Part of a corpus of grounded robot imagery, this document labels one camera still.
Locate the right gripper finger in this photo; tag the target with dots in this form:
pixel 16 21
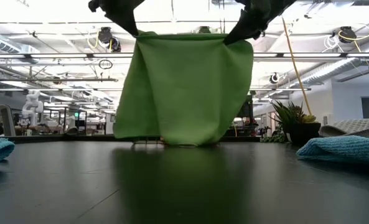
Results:
pixel 259 15

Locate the potted succulent plant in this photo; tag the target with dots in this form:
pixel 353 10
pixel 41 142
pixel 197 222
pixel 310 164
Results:
pixel 305 133

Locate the silver air duct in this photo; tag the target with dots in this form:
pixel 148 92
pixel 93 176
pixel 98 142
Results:
pixel 0 43
pixel 343 67

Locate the grey office chair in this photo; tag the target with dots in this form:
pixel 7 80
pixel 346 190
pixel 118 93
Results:
pixel 7 118

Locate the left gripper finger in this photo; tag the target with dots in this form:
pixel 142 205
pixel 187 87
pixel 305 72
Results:
pixel 122 12

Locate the black monitor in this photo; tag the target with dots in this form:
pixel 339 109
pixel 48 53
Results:
pixel 246 107

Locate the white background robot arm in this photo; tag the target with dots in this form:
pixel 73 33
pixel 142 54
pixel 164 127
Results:
pixel 31 105

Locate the green microfiber towel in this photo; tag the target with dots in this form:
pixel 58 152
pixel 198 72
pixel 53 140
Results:
pixel 184 93

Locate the grey microfiber towel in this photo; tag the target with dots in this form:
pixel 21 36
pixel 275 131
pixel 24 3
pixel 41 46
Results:
pixel 355 126

